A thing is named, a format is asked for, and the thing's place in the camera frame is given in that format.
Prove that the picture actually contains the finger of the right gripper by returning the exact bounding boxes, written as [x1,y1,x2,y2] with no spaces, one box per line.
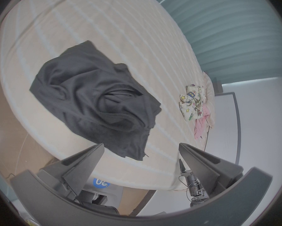
[178,159,187,174]

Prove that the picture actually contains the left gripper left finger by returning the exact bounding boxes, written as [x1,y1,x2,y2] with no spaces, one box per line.
[38,143,105,196]

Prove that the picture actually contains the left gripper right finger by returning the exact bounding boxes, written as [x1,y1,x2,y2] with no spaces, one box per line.
[178,143,244,195]

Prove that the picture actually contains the black T-shirt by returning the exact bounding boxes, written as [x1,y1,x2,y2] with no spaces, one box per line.
[29,40,162,161]

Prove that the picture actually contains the bed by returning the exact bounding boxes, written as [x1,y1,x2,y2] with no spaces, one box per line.
[0,0,240,191]

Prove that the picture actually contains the pink garment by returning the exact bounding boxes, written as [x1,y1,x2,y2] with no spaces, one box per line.
[194,105,212,140]

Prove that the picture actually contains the white printed pyjama top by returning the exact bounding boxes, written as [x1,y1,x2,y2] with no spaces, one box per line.
[178,85,206,122]

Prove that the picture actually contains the pale pink pillow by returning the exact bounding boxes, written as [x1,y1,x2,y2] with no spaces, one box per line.
[202,71,216,129]

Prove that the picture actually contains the grey bedside table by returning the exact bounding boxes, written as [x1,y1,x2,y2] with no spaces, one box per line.
[213,78,224,95]

